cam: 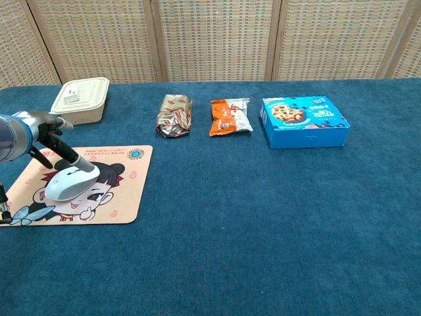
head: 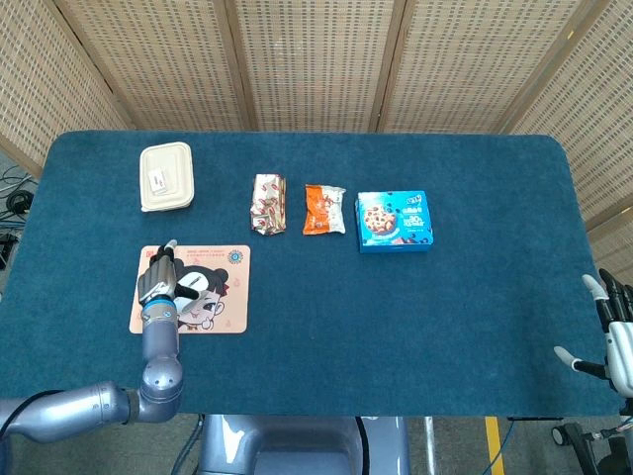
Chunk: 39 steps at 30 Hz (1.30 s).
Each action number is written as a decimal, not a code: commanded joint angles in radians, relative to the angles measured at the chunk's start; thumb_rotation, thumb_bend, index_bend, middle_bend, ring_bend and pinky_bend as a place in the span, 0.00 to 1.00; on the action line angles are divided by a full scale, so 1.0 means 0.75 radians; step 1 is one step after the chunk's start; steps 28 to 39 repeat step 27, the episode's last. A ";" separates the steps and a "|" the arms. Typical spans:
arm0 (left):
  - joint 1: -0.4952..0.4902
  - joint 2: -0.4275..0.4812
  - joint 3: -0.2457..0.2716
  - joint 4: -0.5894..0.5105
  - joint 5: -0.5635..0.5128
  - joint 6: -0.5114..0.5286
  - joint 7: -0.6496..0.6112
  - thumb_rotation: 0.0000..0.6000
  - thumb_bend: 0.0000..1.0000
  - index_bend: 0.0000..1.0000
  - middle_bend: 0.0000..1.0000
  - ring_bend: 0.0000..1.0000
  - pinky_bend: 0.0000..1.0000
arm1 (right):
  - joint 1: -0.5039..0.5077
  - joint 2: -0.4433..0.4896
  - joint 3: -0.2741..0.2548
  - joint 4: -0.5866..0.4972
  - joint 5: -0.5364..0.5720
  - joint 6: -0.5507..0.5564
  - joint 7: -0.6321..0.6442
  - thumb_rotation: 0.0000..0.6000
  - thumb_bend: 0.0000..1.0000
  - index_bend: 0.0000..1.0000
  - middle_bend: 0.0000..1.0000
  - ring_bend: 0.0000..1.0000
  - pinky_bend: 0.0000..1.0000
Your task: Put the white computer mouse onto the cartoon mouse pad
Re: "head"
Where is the left black five-finger robot hand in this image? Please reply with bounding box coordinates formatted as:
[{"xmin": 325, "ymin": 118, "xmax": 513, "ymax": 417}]
[{"xmin": 136, "ymin": 238, "xmax": 203, "ymax": 308}]

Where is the silver blue robot torso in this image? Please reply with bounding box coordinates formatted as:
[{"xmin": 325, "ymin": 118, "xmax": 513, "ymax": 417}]
[{"xmin": 196, "ymin": 414, "xmax": 411, "ymax": 475}]

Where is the silver red foil snack pack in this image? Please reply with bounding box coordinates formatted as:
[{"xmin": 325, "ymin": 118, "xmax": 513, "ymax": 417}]
[{"xmin": 249, "ymin": 172, "xmax": 288, "ymax": 236}]

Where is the black box on floor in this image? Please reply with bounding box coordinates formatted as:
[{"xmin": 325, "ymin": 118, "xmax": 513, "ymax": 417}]
[{"xmin": 0, "ymin": 233, "xmax": 20, "ymax": 271}]

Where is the cartoon girl mouse pad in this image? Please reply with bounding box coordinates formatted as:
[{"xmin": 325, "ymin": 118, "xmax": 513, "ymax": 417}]
[{"xmin": 129, "ymin": 243, "xmax": 251, "ymax": 335}]

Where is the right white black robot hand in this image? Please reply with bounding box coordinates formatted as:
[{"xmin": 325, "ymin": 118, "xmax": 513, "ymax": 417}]
[{"xmin": 553, "ymin": 268, "xmax": 633, "ymax": 397}]

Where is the blue cookie box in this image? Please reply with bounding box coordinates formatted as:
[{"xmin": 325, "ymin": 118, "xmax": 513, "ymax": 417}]
[{"xmin": 356, "ymin": 190, "xmax": 435, "ymax": 255}]

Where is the white wireless computer mouse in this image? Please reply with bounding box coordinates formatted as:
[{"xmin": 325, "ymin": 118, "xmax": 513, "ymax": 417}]
[{"xmin": 172, "ymin": 272, "xmax": 208, "ymax": 314}]

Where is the blue table cloth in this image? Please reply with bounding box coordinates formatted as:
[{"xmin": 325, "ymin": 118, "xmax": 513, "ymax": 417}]
[{"xmin": 0, "ymin": 131, "xmax": 623, "ymax": 418}]

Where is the black cable bundle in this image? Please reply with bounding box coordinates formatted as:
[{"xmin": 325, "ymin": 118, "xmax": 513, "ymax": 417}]
[{"xmin": 0, "ymin": 165, "xmax": 39, "ymax": 230}]

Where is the woven folding screen panel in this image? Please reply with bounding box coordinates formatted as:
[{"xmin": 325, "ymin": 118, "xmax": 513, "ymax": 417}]
[
  {"xmin": 586, "ymin": 212, "xmax": 633, "ymax": 287},
  {"xmin": 53, "ymin": 0, "xmax": 258, "ymax": 133},
  {"xmin": 503, "ymin": 0, "xmax": 633, "ymax": 234},
  {"xmin": 380, "ymin": 0, "xmax": 594, "ymax": 135},
  {"xmin": 225, "ymin": 0, "xmax": 409, "ymax": 134},
  {"xmin": 0, "ymin": 0, "xmax": 135, "ymax": 177}
]

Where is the beige lidded food container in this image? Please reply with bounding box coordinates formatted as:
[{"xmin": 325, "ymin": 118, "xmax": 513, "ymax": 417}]
[{"xmin": 138, "ymin": 142, "xmax": 195, "ymax": 213}]

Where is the orange white snack packet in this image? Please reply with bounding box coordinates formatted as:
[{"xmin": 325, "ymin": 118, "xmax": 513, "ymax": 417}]
[{"xmin": 302, "ymin": 184, "xmax": 347, "ymax": 237}]

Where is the black wheeled stand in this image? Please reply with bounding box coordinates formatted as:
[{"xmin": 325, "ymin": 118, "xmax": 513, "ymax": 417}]
[{"xmin": 551, "ymin": 415, "xmax": 633, "ymax": 475}]

